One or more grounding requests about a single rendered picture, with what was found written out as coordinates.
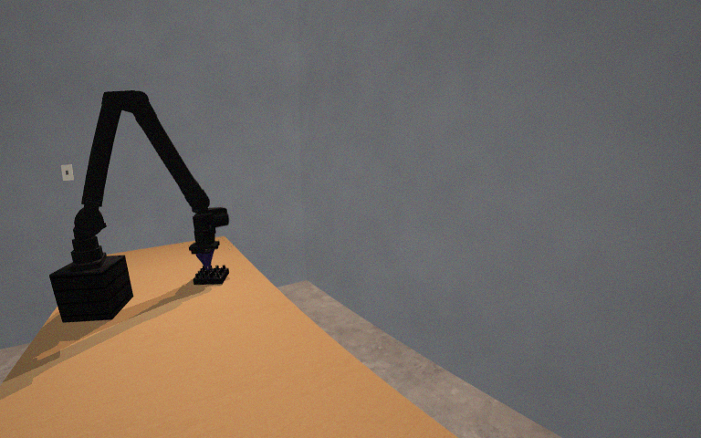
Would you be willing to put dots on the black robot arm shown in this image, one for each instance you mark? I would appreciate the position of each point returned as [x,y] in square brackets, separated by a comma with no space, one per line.
[87,253]

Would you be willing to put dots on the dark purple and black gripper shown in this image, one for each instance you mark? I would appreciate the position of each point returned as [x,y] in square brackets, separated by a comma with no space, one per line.
[204,247]

